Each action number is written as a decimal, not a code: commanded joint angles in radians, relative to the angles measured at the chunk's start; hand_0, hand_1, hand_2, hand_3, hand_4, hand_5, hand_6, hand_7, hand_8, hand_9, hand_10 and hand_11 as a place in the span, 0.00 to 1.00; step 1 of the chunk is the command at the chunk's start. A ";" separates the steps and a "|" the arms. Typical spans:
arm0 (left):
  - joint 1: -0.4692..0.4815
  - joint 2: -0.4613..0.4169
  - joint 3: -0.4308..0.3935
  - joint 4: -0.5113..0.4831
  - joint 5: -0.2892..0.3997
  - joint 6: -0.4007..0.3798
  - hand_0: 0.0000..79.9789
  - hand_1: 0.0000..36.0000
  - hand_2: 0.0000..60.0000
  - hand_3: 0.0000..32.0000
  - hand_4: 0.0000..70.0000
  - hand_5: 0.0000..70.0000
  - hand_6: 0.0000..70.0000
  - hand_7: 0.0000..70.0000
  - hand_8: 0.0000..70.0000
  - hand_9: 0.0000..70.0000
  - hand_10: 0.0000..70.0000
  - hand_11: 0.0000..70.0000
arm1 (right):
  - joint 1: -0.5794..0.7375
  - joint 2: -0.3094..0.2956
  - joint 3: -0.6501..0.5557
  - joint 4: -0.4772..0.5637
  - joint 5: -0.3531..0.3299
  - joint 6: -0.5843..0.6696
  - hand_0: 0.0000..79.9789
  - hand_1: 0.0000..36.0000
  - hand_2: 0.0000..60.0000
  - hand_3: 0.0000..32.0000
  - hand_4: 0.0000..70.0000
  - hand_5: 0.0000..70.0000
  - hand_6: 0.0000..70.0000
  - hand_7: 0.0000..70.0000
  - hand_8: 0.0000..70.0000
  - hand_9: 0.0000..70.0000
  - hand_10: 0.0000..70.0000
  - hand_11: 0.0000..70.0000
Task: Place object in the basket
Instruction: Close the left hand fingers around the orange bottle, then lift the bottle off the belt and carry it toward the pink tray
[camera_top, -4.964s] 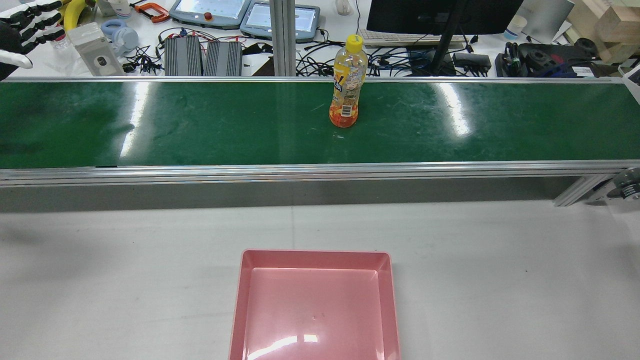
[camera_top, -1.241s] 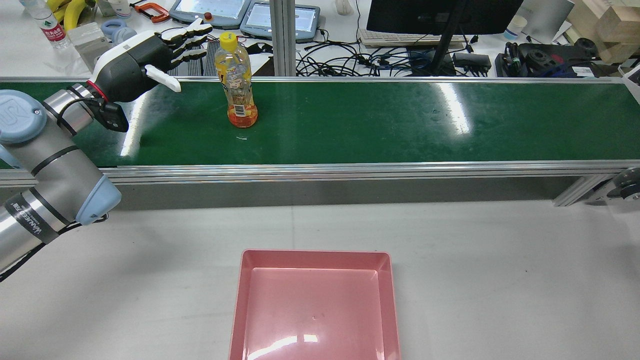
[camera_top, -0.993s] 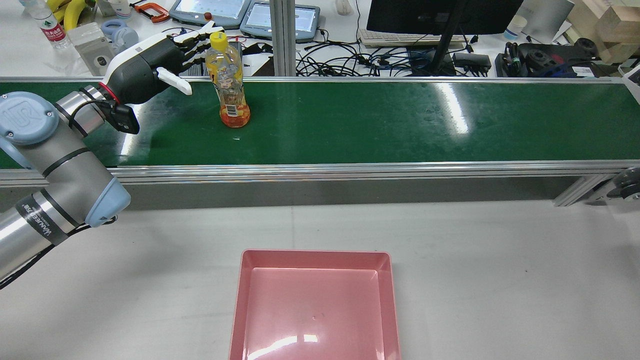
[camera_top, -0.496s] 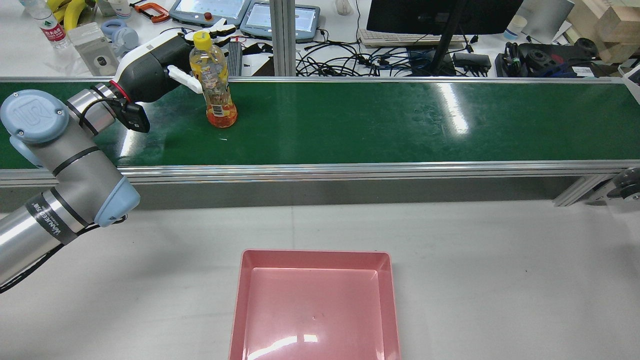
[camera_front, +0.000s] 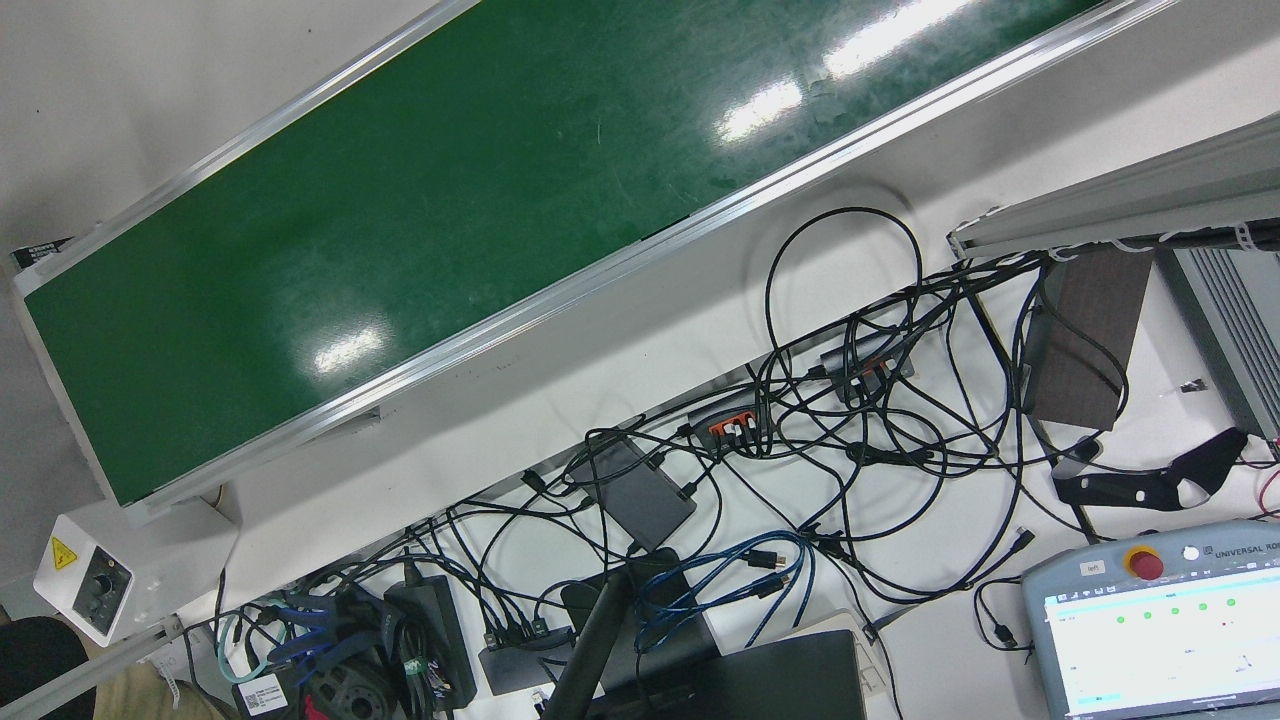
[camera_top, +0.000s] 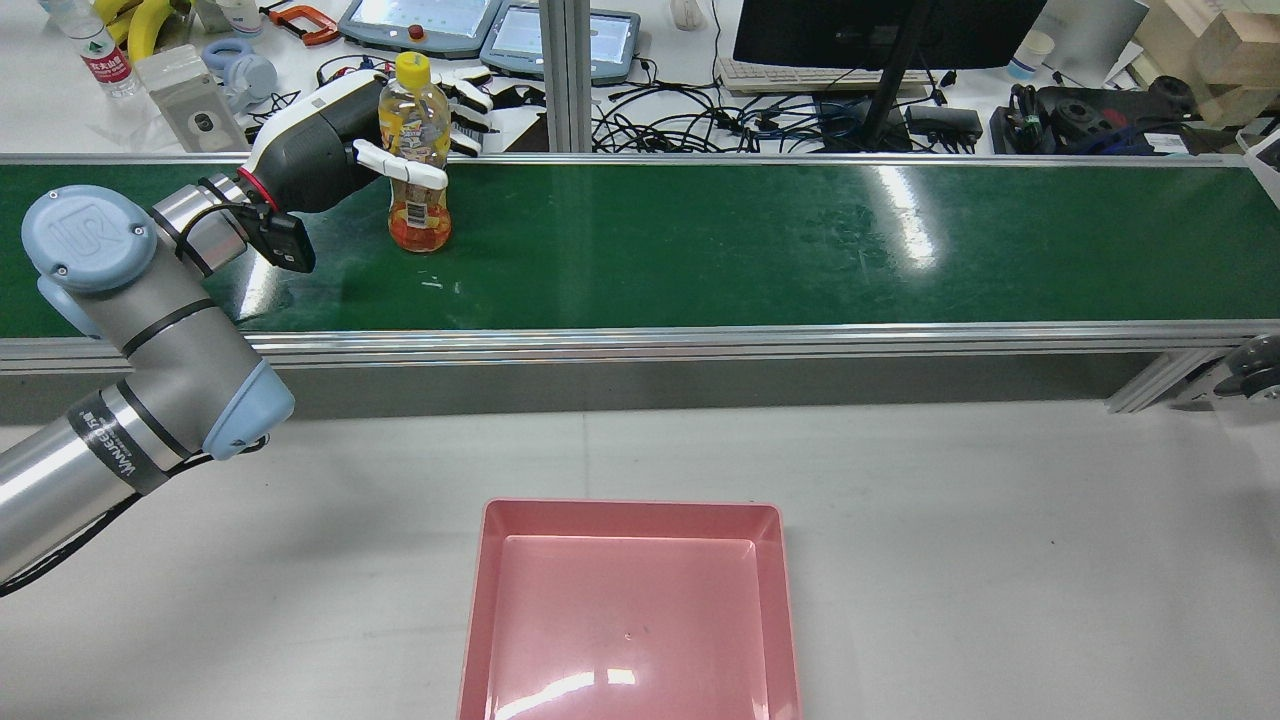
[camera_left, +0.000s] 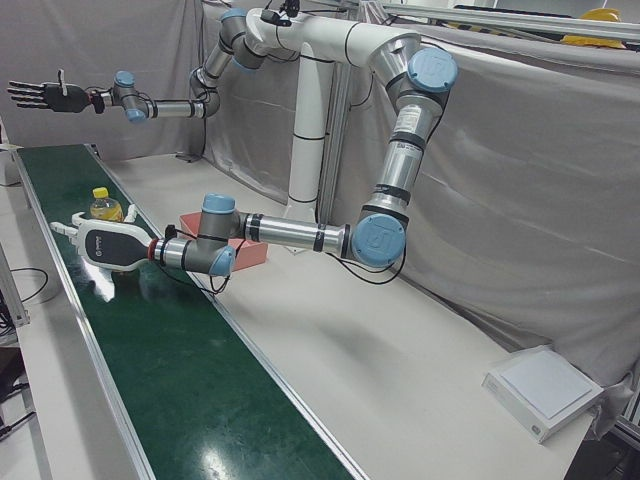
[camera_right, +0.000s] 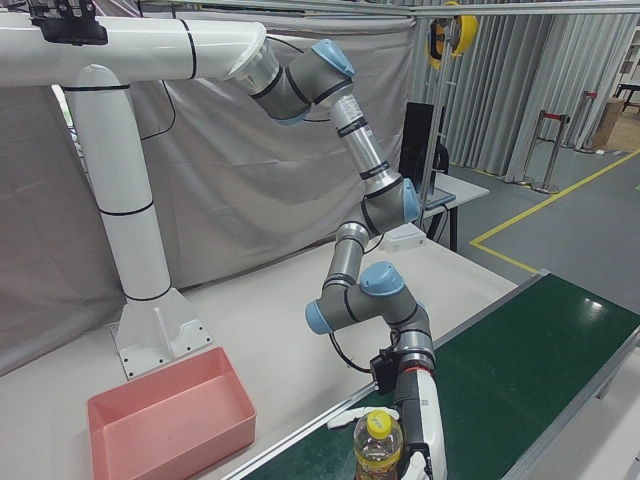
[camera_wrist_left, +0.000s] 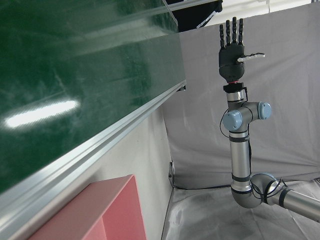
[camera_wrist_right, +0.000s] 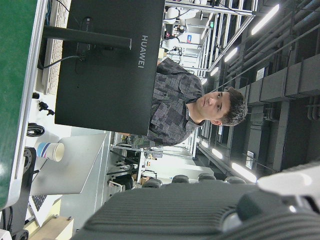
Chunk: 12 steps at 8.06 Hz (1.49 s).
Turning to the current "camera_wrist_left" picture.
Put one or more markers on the pink plastic basket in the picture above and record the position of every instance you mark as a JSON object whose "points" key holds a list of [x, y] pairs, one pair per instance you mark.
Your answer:
{"points": [[120, 212]]}

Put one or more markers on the green conveyor belt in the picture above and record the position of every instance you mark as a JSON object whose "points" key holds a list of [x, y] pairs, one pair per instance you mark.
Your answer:
{"points": [[75, 75]]}

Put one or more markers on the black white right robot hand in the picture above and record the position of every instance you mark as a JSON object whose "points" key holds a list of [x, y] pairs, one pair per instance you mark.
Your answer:
{"points": [[231, 60]]}

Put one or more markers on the grey fabric curtain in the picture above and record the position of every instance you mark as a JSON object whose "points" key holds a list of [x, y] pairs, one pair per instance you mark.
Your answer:
{"points": [[200, 112]]}

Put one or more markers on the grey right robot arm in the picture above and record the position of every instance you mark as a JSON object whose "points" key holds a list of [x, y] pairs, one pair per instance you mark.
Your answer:
{"points": [[240, 155]]}

